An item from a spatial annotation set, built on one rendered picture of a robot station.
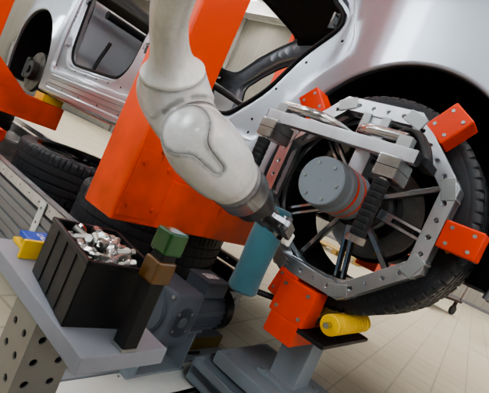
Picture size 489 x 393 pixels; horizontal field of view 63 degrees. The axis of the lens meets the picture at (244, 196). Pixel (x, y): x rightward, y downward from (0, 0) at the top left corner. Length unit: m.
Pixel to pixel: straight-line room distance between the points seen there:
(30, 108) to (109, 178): 1.91
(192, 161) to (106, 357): 0.34
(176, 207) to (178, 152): 0.79
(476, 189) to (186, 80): 0.80
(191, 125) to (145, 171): 0.67
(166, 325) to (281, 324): 0.33
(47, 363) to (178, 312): 0.42
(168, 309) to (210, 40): 0.77
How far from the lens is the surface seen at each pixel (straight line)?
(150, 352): 0.75
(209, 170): 0.53
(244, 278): 1.13
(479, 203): 1.16
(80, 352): 0.68
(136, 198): 1.20
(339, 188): 1.00
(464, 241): 1.06
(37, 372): 0.93
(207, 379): 1.41
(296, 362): 1.37
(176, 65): 0.62
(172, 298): 1.19
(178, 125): 0.53
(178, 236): 0.64
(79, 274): 0.70
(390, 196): 1.22
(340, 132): 0.99
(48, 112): 3.14
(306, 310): 1.16
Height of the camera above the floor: 0.79
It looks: 3 degrees down
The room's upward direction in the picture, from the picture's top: 24 degrees clockwise
